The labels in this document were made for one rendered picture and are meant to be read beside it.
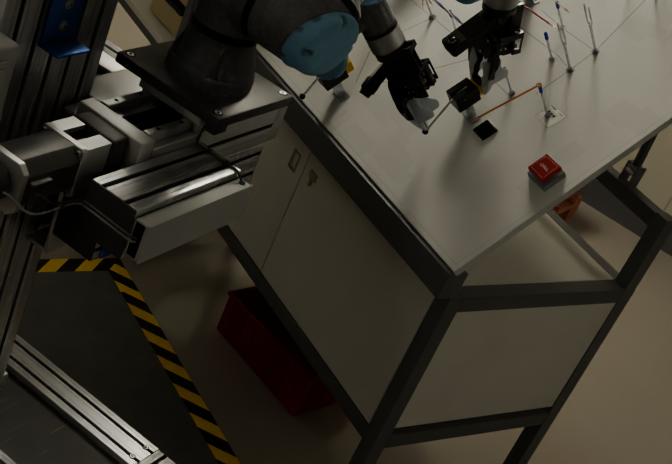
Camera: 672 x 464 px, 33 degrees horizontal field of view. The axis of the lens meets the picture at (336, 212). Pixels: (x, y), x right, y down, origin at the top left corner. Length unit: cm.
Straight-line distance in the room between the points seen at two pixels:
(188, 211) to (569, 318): 123
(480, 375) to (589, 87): 69
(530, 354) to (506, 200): 47
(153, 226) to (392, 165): 96
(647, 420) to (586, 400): 23
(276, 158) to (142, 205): 121
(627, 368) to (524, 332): 160
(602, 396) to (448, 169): 167
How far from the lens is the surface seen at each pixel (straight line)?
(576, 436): 369
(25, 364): 266
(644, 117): 245
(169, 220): 168
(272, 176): 286
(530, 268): 262
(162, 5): 339
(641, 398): 407
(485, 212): 236
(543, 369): 278
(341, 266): 263
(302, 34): 174
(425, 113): 242
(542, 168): 236
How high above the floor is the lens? 194
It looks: 28 degrees down
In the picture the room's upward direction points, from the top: 24 degrees clockwise
